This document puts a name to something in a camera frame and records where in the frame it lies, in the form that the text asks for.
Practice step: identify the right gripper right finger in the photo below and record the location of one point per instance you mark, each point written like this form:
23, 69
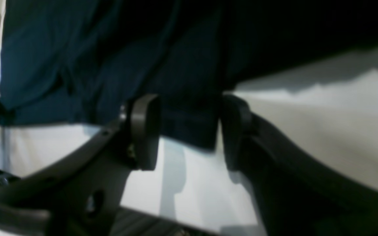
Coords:
296, 195

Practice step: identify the black T-shirt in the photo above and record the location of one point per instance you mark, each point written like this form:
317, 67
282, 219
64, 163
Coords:
78, 61

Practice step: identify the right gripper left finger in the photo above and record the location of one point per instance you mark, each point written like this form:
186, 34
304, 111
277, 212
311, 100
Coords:
79, 195

